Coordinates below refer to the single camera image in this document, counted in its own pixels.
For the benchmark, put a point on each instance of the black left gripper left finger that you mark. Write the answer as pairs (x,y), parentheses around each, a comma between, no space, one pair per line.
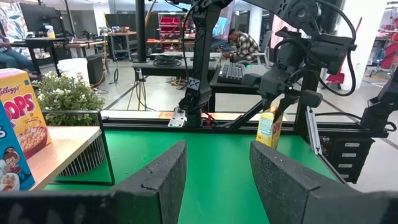
(140,199)

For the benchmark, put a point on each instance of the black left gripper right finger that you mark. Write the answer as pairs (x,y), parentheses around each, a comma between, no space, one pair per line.
(295,193)

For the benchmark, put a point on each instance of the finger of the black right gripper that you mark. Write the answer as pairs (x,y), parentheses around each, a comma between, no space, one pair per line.
(268,103)
(284,104)

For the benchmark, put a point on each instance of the yellow Corn Pops cereal box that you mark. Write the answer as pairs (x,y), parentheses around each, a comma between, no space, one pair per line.
(25,109)
(267,130)

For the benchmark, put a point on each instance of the blue Rice Krispies cereal box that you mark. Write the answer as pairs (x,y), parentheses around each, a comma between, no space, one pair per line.
(14,161)

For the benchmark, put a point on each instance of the grey chair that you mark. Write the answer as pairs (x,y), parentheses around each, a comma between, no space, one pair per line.
(265,43)

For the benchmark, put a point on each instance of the black keyboard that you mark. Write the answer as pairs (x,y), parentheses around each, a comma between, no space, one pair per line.
(231,73)

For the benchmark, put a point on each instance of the person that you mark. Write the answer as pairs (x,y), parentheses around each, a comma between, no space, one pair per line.
(15,59)
(245,46)

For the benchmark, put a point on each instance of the black drawer unit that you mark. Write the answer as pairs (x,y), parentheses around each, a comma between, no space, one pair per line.
(335,161)

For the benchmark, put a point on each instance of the grey desk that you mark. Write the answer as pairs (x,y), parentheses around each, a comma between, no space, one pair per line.
(174,70)

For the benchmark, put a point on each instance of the red storage bin rack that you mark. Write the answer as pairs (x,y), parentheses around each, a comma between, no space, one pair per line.
(169,23)

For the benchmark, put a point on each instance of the green plant in ribbed planter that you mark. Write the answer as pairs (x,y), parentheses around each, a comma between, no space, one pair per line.
(68,96)

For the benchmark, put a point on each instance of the black box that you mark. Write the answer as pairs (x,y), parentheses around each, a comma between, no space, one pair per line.
(94,68)

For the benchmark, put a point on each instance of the white bin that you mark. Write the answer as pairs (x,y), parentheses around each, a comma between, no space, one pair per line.
(73,70)

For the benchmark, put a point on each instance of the black pole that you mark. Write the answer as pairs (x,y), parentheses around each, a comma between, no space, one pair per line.
(140,31)

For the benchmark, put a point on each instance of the wooden desk with black legs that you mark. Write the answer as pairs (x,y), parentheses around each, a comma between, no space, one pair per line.
(84,43)

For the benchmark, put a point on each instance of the yellow bottle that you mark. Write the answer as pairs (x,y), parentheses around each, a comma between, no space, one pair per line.
(50,32)

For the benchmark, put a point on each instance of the black monitor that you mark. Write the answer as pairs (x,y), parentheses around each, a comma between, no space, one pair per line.
(37,18)

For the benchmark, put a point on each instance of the black rig frame post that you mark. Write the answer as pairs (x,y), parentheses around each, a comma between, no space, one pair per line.
(302,119)

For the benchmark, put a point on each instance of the silver aluminium rail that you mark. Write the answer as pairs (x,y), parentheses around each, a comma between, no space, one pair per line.
(312,130)

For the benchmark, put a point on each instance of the white metal mounting bracket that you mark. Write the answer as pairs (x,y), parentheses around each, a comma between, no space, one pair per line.
(177,118)

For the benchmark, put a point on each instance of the wooden shelf with black frame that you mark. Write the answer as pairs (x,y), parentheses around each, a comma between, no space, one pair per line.
(62,149)

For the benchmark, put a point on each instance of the black equipment mount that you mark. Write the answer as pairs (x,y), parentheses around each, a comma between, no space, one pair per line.
(382,105)

